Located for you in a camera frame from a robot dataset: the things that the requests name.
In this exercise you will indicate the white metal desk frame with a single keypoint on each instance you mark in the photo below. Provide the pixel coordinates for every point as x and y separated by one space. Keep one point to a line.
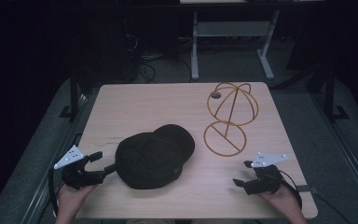
230 29

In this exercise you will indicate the person's left hand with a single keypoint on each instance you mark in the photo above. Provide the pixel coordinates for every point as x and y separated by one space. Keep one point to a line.
68 200

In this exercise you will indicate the black metal stand post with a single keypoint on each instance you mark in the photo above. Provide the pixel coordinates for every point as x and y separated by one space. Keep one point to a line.
330 93
73 96

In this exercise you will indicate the person's right hand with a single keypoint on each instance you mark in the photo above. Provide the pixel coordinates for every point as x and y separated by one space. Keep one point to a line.
284 200

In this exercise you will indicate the black cap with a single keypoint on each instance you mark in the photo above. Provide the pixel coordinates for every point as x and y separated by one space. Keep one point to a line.
154 158

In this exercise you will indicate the grey round table grommet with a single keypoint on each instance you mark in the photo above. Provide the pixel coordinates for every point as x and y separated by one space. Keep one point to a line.
215 95

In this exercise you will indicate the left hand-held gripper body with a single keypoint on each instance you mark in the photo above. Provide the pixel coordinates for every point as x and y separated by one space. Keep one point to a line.
74 179

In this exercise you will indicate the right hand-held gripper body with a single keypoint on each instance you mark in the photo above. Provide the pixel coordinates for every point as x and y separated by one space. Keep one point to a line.
265 183

